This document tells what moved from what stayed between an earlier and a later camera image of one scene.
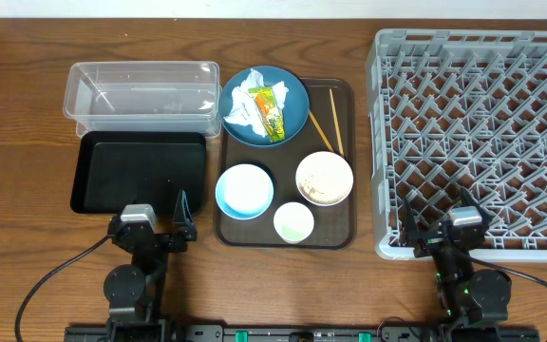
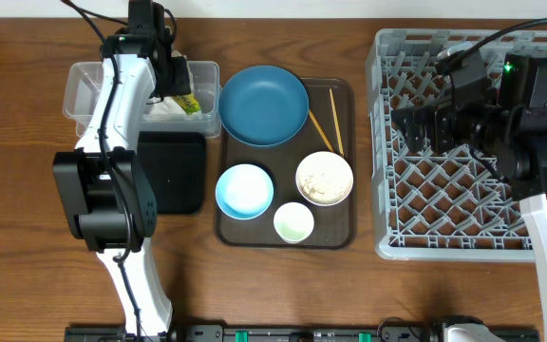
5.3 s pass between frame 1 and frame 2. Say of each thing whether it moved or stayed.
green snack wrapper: moved
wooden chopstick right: stayed
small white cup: stayed
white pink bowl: stayed
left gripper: moved
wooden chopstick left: stayed
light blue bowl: stayed
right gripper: moved
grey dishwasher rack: stayed
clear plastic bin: stayed
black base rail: stayed
